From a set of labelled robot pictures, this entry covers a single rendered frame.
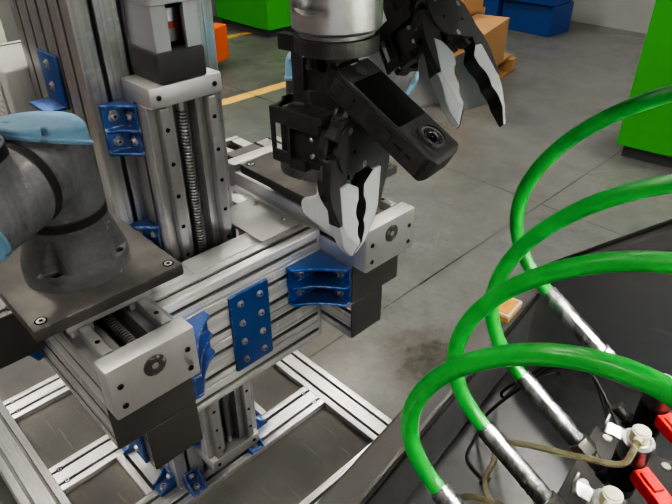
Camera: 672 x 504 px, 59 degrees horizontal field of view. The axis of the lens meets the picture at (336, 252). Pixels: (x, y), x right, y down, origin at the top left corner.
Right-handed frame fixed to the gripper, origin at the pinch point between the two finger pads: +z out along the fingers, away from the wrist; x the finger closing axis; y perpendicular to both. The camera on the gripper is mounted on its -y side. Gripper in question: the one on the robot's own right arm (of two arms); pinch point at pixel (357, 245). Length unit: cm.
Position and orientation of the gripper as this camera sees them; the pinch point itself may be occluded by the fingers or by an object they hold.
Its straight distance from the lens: 59.1
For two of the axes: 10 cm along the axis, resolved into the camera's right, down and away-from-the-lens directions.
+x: -6.2, 4.4, -6.5
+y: -7.8, -3.3, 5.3
